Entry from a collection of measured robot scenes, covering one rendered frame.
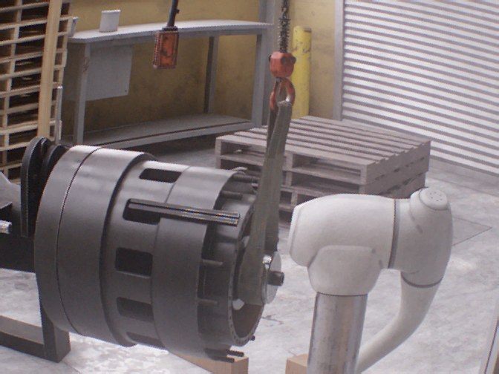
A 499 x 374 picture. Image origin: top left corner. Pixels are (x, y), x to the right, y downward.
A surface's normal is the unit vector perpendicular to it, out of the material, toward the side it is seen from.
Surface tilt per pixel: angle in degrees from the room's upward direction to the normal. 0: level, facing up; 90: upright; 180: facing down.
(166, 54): 90
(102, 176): 30
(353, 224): 62
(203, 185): 21
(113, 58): 90
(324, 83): 90
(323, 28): 90
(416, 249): 103
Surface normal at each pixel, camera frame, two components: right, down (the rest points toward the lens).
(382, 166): 0.86, 0.17
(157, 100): 0.73, 0.20
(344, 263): -0.12, 0.14
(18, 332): 0.06, -0.97
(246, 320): -0.05, -0.81
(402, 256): 0.00, 0.61
